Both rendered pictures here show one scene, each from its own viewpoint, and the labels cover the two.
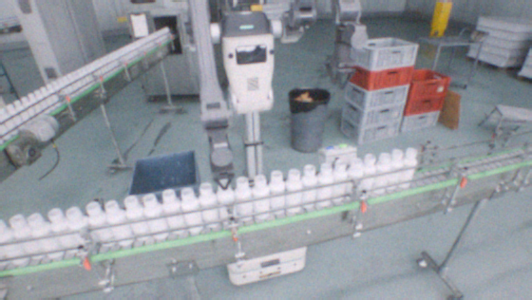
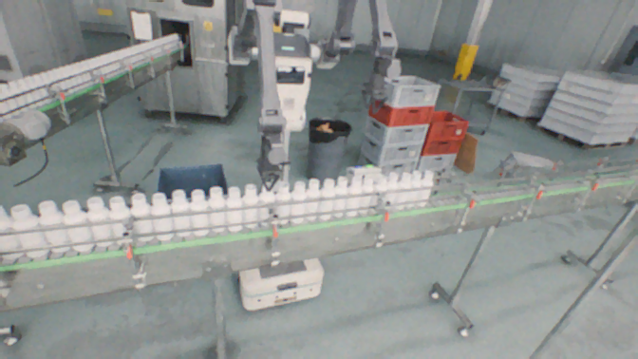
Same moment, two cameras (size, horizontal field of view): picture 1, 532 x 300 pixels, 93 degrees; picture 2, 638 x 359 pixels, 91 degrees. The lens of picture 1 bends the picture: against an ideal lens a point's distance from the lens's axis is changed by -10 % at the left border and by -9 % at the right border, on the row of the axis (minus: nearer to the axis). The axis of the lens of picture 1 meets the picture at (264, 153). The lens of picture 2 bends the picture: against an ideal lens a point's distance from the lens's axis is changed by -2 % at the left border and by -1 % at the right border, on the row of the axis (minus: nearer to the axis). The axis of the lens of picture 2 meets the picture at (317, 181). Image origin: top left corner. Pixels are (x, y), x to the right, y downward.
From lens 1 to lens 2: 30 cm
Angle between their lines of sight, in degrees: 10
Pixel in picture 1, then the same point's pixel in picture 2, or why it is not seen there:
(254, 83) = (290, 103)
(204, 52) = (268, 66)
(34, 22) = not seen: outside the picture
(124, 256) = (162, 251)
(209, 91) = (270, 99)
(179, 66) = (186, 81)
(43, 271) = (66, 264)
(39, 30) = not seen: outside the picture
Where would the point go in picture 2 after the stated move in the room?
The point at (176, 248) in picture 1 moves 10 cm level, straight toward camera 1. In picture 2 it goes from (215, 245) to (225, 263)
